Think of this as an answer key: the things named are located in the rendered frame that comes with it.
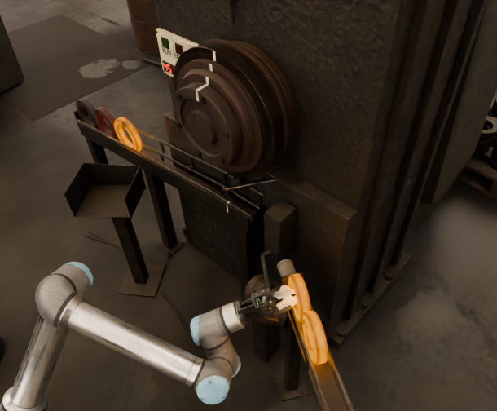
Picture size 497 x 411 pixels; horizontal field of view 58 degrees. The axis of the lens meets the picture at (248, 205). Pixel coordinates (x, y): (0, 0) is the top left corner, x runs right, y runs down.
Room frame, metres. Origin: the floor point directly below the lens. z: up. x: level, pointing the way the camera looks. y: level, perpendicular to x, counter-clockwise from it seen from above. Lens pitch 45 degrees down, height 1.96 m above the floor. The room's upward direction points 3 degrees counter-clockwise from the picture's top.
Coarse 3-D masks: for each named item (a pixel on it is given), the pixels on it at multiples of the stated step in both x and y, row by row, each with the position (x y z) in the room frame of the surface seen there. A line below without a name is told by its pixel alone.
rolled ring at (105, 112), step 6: (102, 108) 1.92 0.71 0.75; (96, 114) 1.94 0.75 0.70; (102, 114) 1.89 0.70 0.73; (108, 114) 1.88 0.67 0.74; (96, 120) 1.96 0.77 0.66; (102, 120) 1.96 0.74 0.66; (108, 120) 1.86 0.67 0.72; (114, 120) 1.87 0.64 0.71; (102, 126) 1.94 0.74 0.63; (108, 132) 1.93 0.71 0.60; (114, 132) 1.84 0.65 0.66; (114, 138) 1.85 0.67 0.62
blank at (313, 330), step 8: (304, 312) 0.71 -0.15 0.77; (312, 312) 0.70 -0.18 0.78; (304, 320) 0.70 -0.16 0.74; (312, 320) 0.67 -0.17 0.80; (320, 320) 0.67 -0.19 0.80; (304, 328) 0.70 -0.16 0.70; (312, 328) 0.64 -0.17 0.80; (320, 328) 0.64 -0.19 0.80; (304, 336) 0.69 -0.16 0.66; (312, 336) 0.63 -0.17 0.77; (320, 336) 0.62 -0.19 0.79; (312, 344) 0.65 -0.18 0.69; (320, 344) 0.60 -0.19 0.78; (312, 352) 0.62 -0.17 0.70; (320, 352) 0.59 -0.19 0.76; (312, 360) 0.61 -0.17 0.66; (320, 360) 0.58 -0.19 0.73
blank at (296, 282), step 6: (288, 276) 0.87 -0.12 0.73; (294, 276) 0.84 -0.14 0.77; (300, 276) 0.84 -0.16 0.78; (288, 282) 0.87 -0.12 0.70; (294, 282) 0.82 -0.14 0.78; (300, 282) 0.81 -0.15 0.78; (294, 288) 0.81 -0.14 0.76; (300, 288) 0.79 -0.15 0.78; (306, 288) 0.79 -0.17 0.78; (300, 294) 0.77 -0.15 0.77; (306, 294) 0.77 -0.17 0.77; (300, 300) 0.76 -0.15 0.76; (306, 300) 0.76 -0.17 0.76; (294, 306) 0.80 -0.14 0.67; (300, 306) 0.75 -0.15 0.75; (306, 306) 0.75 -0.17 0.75; (300, 312) 0.74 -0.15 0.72; (300, 318) 0.74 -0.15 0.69
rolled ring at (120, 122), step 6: (120, 120) 1.78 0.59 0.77; (126, 120) 1.78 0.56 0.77; (114, 126) 1.83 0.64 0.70; (120, 126) 1.82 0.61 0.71; (126, 126) 1.74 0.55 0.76; (132, 126) 1.75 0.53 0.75; (120, 132) 1.82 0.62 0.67; (132, 132) 1.73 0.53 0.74; (120, 138) 1.82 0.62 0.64; (126, 138) 1.82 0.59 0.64; (132, 138) 1.72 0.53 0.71; (138, 138) 1.72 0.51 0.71; (126, 144) 1.79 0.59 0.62; (132, 144) 1.79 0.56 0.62; (138, 144) 1.71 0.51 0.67; (138, 150) 1.72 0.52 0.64
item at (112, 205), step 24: (96, 168) 1.53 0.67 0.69; (120, 168) 1.51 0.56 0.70; (72, 192) 1.39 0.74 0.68; (96, 192) 1.48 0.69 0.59; (120, 192) 1.46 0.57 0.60; (96, 216) 1.33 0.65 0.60; (120, 216) 1.31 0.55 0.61; (120, 240) 1.39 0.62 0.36; (144, 264) 1.43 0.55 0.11; (120, 288) 1.36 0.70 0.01; (144, 288) 1.36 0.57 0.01
